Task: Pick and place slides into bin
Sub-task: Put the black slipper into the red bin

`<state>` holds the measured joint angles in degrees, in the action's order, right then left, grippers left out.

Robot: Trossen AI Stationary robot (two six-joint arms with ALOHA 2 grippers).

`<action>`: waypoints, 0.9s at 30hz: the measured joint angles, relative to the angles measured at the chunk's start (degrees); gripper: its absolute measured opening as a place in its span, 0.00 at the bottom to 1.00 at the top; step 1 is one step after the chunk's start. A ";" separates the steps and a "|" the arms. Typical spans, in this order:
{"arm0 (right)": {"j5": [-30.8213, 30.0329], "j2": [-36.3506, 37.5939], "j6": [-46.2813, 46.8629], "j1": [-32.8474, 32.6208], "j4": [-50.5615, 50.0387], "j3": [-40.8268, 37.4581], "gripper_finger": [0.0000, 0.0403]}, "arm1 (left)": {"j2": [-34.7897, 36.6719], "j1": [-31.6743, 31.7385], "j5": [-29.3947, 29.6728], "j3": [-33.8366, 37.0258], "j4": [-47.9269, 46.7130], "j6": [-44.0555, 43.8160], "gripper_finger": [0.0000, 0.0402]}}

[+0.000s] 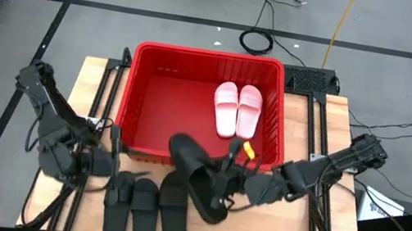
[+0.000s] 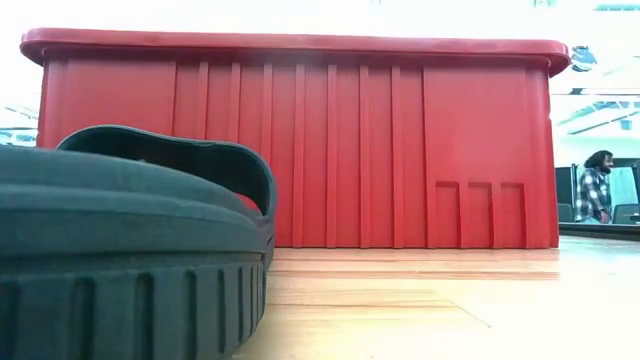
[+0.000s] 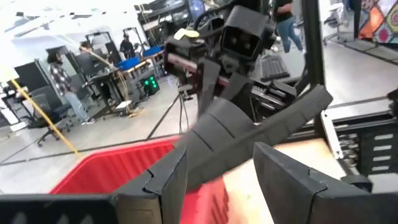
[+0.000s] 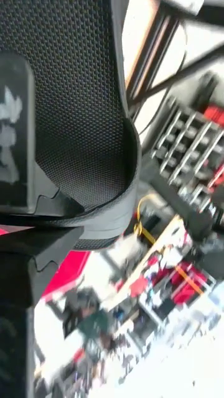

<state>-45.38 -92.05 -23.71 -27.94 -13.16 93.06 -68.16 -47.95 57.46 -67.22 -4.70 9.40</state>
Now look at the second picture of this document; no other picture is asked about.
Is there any black slide sandal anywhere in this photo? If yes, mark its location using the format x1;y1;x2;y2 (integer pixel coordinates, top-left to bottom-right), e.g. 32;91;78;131
0;124;278;360

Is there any red plastic bin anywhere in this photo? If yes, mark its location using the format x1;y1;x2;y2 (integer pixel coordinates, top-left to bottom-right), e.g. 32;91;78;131
19;27;571;250

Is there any person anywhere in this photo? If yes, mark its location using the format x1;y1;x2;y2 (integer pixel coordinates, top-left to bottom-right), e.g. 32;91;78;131
574;149;615;225

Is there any black ceiling fixture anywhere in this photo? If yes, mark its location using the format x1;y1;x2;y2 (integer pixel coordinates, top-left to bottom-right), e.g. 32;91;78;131
569;45;599;74

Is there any grey green cloth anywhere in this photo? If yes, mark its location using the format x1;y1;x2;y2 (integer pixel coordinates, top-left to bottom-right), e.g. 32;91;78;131
612;166;640;206

